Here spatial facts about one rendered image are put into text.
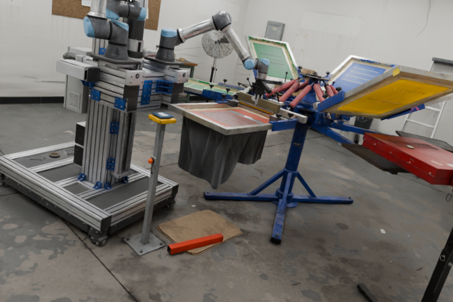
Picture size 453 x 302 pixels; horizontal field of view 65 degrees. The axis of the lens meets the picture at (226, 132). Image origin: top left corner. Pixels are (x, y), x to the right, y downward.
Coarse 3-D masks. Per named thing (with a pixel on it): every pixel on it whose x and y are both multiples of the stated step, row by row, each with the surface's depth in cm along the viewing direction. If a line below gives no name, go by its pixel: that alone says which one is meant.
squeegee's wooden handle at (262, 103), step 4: (240, 92) 289; (244, 92) 289; (240, 96) 289; (244, 96) 287; (248, 96) 284; (244, 100) 287; (248, 100) 284; (252, 100) 281; (260, 100) 276; (264, 100) 273; (256, 104) 279; (260, 104) 276; (264, 104) 273; (268, 104) 271; (272, 104) 268; (276, 104) 266; (264, 108) 274; (268, 108) 271; (272, 108) 269; (276, 108) 266; (276, 112) 266
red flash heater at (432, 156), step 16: (368, 144) 224; (384, 144) 211; (400, 144) 213; (416, 144) 222; (432, 144) 231; (400, 160) 199; (416, 160) 189; (432, 160) 190; (448, 160) 197; (432, 176) 179; (448, 176) 180
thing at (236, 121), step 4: (256, 116) 283; (212, 120) 244; (216, 120) 246; (220, 120) 248; (224, 120) 250; (228, 120) 252; (232, 120) 254; (236, 120) 257; (240, 120) 259; (244, 120) 261; (248, 120) 264; (260, 120) 272; (264, 120) 274; (268, 120) 277; (220, 124) 238; (224, 124) 240; (228, 124) 241; (232, 124) 243; (236, 124) 245; (240, 124) 248; (244, 124) 250; (248, 124) 252; (252, 124) 254
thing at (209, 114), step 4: (192, 112) 255; (196, 112) 257; (200, 112) 260; (204, 112) 262; (208, 112) 265; (212, 112) 267; (216, 112) 270; (220, 112) 272; (224, 112) 275; (228, 112) 277; (240, 112) 286; (244, 112) 289; (248, 112) 292; (204, 116) 250; (208, 116) 253; (212, 116) 255; (216, 116) 257; (220, 116) 260; (224, 116) 262; (228, 116) 264; (232, 116) 266; (236, 116) 269; (240, 116) 272; (248, 116) 277; (252, 116) 280
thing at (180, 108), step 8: (168, 104) 251; (176, 104) 252; (184, 104) 258; (192, 104) 264; (200, 104) 270; (208, 104) 276; (216, 104) 283; (224, 104) 290; (240, 104) 304; (176, 112) 246; (184, 112) 240; (256, 112) 293; (200, 120) 230; (208, 120) 228; (216, 128) 221; (224, 128) 216; (232, 128) 220; (240, 128) 224; (248, 128) 231; (256, 128) 237; (264, 128) 244
